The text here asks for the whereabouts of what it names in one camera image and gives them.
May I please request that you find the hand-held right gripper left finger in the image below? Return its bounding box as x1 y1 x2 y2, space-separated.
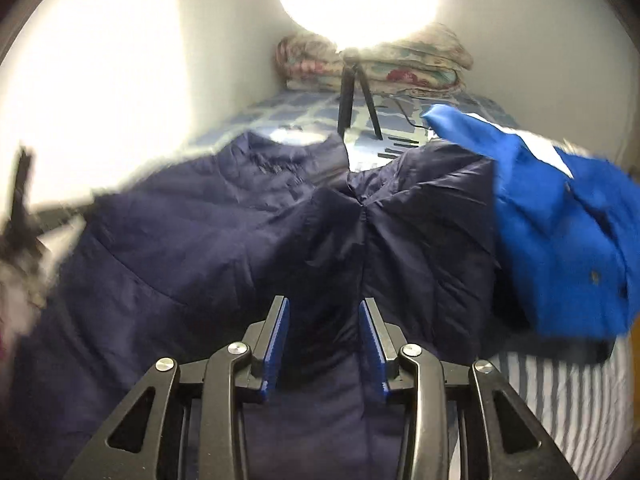
59 296 291 480

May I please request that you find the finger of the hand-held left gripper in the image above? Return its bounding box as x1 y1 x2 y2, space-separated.
12 146 38 241
30 187 103 235

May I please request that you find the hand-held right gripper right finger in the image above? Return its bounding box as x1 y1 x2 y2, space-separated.
359 297 581 480

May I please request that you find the navy puffer jacket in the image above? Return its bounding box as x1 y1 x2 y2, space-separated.
10 130 506 480

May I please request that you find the blue and white jacket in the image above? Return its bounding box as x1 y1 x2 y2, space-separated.
420 104 638 336

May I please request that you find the striped blanket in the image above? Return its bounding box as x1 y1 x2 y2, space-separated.
480 330 633 480

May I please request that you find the blue patterned bed sheet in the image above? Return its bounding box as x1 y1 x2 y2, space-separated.
190 91 521 171

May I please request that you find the black tripod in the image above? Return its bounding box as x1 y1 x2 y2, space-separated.
336 50 385 141

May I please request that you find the folded floral quilt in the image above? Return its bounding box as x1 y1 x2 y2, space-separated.
274 22 475 95

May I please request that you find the black power cable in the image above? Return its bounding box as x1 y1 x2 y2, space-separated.
394 99 432 130

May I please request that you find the ring light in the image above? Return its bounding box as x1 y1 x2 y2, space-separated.
270 0 443 53

